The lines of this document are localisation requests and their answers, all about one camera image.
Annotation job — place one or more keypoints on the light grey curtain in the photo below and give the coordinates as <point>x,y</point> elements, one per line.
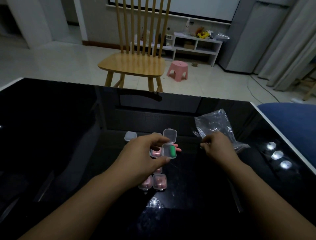
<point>288,44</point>

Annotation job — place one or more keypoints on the wooden spindle-back chair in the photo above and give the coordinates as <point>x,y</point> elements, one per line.
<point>134,63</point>

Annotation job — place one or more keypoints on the clear bottle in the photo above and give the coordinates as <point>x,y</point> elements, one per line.
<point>188,26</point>

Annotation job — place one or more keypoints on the person's right hand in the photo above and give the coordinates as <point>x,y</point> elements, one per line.
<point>222,150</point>

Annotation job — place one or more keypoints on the small clear plastic box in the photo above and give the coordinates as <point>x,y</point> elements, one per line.
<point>170,135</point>

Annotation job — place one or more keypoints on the white projection screen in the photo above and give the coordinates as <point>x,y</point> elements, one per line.
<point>197,8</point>

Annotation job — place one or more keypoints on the person's left hand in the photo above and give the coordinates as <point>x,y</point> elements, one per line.
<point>137,160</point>

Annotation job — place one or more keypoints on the brown cardboard box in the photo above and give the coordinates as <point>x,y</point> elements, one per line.
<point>189,46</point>

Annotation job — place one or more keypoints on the person's right forearm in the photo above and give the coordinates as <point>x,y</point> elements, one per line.
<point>269,205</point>

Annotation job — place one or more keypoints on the empty closed clear plastic box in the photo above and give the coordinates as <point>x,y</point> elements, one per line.
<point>130,136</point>

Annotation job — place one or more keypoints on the clear plastic bag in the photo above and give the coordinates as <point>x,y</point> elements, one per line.
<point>213,122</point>

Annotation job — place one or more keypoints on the wooden chair leg frame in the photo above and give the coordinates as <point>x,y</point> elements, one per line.
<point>308,84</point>

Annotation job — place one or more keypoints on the pink plastic stool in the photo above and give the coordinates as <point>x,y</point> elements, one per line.
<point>177,69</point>

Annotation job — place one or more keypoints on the yellow toy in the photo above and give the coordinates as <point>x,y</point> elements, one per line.
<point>203,34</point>

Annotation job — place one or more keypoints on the person's left thumb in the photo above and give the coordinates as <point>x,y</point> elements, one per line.
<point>161,162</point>

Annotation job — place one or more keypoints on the clear box with pink earplugs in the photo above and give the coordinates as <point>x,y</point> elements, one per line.
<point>158,170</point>
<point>160,182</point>
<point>146,183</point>
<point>156,153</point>

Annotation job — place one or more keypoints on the crumpled clear bag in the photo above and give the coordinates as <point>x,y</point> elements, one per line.
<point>222,37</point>

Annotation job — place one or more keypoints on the green earplug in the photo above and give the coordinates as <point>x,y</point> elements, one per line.
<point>172,151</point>

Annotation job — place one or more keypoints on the person's left forearm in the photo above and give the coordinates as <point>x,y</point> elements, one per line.
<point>81,210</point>

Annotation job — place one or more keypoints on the blue cushion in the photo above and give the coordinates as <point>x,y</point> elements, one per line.
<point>293,123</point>

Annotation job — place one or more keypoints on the grey standing air conditioner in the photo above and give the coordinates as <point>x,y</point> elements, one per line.
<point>254,37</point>

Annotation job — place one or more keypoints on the white power strip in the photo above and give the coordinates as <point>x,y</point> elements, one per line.
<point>168,36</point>

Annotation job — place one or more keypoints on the white low shelf unit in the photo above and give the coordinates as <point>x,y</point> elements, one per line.
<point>197,45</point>

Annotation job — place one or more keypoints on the person's right fingers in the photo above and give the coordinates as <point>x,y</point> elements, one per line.
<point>206,145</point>

